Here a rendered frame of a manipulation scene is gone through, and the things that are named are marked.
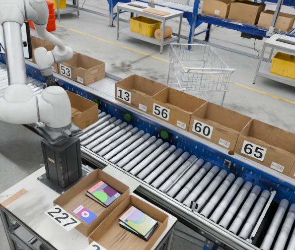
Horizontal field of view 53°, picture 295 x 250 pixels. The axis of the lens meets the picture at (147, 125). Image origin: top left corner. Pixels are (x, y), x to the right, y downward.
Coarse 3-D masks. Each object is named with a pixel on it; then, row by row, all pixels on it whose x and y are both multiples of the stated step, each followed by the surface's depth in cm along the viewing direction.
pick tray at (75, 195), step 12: (84, 180) 191; (96, 180) 202; (108, 180) 197; (72, 192) 185; (84, 192) 192; (120, 192) 194; (60, 204) 179; (72, 204) 183; (84, 204) 183; (96, 204) 184; (84, 228) 162
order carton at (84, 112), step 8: (72, 96) 272; (80, 96) 265; (72, 104) 277; (80, 104) 270; (88, 104) 263; (96, 104) 255; (72, 112) 271; (80, 112) 274; (88, 112) 249; (96, 112) 259; (72, 120) 238; (80, 120) 245; (88, 120) 254; (96, 120) 263
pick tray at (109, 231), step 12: (120, 204) 174; (132, 204) 185; (144, 204) 178; (108, 216) 166; (120, 216) 178; (156, 216) 176; (168, 216) 169; (96, 228) 159; (108, 228) 170; (120, 228) 171; (156, 228) 173; (96, 240) 163; (108, 240) 164; (120, 240) 164; (132, 240) 165; (144, 240) 165; (156, 240) 166
